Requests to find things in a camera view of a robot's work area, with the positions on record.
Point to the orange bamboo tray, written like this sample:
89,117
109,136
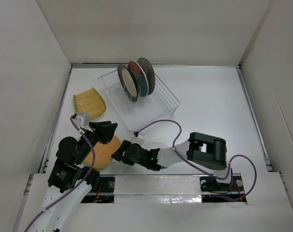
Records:
103,153

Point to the grey reindeer plate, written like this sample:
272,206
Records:
150,74

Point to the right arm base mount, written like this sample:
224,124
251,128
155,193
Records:
215,192

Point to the brown-rimmed cream plate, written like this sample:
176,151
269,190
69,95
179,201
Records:
128,82

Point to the teal and red floral plate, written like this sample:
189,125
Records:
140,77

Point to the green-rimmed bamboo tray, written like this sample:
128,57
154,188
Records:
90,102

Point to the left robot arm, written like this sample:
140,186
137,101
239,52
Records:
68,183

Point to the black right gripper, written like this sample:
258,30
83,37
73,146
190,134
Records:
118,154

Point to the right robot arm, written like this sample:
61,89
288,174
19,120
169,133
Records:
201,149

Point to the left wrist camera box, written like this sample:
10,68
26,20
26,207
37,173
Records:
81,119

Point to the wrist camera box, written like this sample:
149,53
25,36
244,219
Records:
139,140
81,119

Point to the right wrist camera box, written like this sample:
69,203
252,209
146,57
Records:
139,140

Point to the white wire dish rack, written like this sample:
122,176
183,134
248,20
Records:
161,104

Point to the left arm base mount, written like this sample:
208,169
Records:
103,192

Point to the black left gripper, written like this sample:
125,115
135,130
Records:
103,130

